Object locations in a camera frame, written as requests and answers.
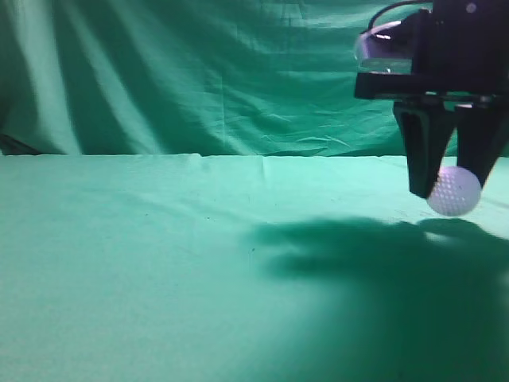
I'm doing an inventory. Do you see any green backdrop cloth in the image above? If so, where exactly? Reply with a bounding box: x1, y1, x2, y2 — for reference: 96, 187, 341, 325
0, 0, 509, 158

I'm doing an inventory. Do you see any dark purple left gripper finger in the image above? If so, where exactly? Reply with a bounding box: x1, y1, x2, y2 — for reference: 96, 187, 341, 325
455, 104, 507, 187

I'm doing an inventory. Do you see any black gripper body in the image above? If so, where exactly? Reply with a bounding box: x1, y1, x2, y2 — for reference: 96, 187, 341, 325
354, 1, 508, 99

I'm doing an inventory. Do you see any black cable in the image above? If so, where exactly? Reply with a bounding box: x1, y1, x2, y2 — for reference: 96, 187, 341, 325
367, 0, 435, 31

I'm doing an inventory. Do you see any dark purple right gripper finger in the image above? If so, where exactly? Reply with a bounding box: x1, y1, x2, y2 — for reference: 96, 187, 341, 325
393, 101, 456, 199

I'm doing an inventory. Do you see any white dimpled golf ball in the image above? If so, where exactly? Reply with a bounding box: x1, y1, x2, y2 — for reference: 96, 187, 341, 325
426, 166, 482, 216

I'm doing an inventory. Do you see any green table cloth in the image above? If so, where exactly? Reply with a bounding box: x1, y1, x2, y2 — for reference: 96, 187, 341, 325
1, 154, 508, 381

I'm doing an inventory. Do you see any wrist camera with clear cover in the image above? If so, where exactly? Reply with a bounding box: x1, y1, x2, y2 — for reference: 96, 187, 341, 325
355, 14, 417, 74

